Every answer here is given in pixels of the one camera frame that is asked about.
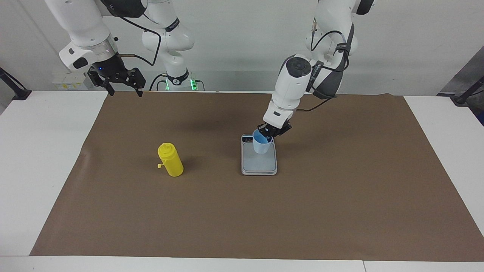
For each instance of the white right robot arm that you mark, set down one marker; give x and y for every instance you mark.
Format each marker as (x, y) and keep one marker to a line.
(81, 22)

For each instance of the silver digital kitchen scale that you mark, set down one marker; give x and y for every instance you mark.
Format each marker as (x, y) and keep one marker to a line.
(259, 164)

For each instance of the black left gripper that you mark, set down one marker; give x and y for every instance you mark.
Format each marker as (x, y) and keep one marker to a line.
(278, 126)

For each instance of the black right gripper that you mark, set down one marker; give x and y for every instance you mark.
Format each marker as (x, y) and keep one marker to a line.
(110, 68)

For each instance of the dark grey panel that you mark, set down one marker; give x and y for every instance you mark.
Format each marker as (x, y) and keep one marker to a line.
(465, 71)

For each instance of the black clamp stand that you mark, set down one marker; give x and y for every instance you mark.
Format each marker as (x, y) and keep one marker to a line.
(463, 98)
(17, 92)

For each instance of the brown table mat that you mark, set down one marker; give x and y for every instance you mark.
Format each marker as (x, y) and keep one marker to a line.
(227, 211)

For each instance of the light blue plastic cup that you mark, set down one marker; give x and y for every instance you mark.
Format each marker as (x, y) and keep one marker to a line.
(261, 146)

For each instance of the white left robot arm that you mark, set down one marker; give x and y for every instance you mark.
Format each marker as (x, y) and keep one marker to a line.
(295, 83)

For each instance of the yellow squeeze bottle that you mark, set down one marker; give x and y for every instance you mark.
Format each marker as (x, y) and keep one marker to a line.
(172, 162)

